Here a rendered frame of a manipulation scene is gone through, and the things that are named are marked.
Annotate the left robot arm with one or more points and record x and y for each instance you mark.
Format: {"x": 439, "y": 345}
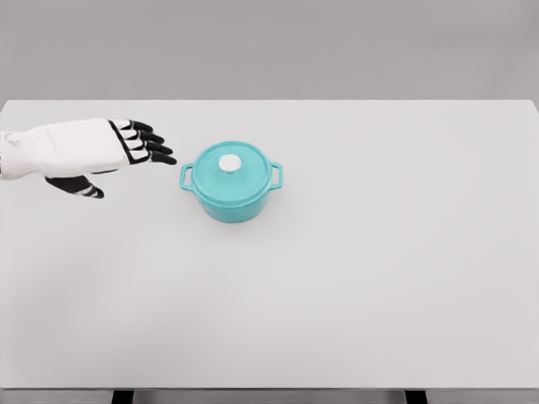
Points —
{"x": 12, "y": 155}

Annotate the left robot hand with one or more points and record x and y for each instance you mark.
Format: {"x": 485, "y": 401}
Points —
{"x": 76, "y": 147}

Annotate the turquoise pot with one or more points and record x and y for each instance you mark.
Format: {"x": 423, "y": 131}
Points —
{"x": 234, "y": 210}

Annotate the turquoise lid with white knob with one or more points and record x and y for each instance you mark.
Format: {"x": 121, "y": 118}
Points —
{"x": 230, "y": 174}

